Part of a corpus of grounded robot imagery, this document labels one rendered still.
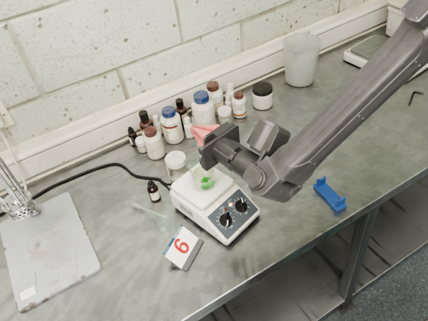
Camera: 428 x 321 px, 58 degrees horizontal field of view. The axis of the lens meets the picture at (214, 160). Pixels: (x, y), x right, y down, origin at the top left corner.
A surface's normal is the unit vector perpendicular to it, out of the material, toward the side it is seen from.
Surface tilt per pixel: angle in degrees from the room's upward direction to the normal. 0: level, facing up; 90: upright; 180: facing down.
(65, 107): 90
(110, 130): 90
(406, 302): 0
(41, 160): 90
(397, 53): 52
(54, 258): 0
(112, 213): 0
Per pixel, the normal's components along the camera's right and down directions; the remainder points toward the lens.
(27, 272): -0.11, -0.71
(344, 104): -0.74, -0.22
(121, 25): 0.51, 0.56
